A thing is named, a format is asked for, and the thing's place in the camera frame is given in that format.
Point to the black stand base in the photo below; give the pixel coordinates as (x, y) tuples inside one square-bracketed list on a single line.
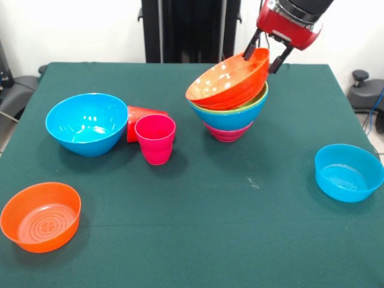
[(18, 93), (364, 96)]

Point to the small orange flat-bottomed bowl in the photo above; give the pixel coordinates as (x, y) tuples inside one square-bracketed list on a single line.
[(42, 222)]

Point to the small blue flat-bottomed bowl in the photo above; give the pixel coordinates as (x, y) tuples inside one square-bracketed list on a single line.
[(348, 180)]

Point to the pink plastic bowl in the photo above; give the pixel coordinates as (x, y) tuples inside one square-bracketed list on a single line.
[(228, 135)]

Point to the pink plastic cup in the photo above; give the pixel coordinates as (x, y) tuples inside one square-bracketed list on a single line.
[(156, 144)]

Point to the red plastic cup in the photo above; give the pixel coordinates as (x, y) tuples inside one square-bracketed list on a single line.
[(141, 114)]

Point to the large blue plastic bowl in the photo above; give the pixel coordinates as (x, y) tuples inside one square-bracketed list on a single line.
[(87, 120), (228, 120)]

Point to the green plastic bowl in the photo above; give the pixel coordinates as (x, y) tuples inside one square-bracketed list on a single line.
[(258, 102)]

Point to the dark green tablecloth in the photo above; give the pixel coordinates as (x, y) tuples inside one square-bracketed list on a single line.
[(210, 225)]

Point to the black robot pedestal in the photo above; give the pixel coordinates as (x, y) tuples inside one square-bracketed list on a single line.
[(186, 30)]

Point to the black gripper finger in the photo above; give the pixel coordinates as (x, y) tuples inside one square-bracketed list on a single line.
[(251, 46), (279, 61)]

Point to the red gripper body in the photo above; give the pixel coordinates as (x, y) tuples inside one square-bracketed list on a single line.
[(288, 28)]

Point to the large orange plastic bowl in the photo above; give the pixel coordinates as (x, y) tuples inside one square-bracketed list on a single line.
[(234, 81)]

